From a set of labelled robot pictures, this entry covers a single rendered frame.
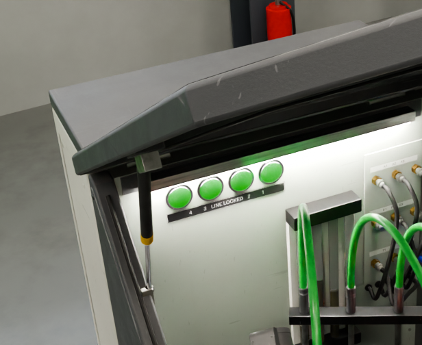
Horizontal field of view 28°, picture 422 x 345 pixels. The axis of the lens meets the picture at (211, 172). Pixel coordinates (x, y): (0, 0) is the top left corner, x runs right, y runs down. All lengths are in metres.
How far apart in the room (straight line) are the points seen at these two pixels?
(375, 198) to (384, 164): 0.08
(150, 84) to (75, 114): 0.17
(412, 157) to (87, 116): 0.64
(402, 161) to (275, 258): 0.31
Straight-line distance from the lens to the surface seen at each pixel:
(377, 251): 1.81
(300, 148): 1.56
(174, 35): 5.52
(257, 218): 1.63
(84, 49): 5.34
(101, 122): 1.56
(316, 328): 1.28
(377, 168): 1.70
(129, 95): 1.65
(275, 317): 1.78
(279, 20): 5.14
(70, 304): 3.62
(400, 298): 1.67
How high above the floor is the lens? 2.17
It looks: 30 degrees down
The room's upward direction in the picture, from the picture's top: 6 degrees counter-clockwise
